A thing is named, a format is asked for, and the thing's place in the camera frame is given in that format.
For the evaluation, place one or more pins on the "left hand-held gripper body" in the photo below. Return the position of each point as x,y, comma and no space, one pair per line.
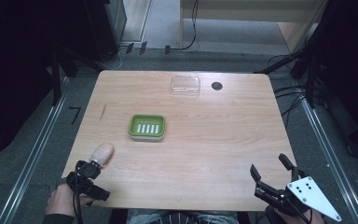
88,186

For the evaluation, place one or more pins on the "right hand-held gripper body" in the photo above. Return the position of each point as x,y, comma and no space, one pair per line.
298,194

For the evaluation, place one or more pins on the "beige soap bar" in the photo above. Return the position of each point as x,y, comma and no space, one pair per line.
103,153

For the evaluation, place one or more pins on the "person's right hand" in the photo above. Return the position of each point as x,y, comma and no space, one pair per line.
295,217

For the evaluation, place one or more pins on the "person's left hand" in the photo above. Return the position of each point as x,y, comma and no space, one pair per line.
60,199

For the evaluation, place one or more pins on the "person's dark sleeve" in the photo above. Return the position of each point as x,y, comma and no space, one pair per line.
57,219

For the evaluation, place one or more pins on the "green soap dish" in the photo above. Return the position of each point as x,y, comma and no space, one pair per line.
147,128

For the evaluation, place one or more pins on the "person's striped clothing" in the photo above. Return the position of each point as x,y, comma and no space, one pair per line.
183,217

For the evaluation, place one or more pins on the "black metal stand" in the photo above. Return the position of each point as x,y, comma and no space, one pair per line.
57,77

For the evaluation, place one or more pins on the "black round table grommet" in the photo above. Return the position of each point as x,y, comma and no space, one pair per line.
217,86

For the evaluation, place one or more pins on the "black stand legs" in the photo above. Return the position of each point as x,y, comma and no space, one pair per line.
279,62

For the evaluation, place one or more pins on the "clear plastic box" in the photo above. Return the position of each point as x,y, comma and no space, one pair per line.
185,85

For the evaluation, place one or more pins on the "black cabinet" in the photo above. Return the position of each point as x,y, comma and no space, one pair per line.
101,28

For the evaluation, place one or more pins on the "light wooden bench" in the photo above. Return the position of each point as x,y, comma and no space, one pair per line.
251,9

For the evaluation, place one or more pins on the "metal floor rail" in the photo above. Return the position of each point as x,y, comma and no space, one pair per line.
332,158
32,155

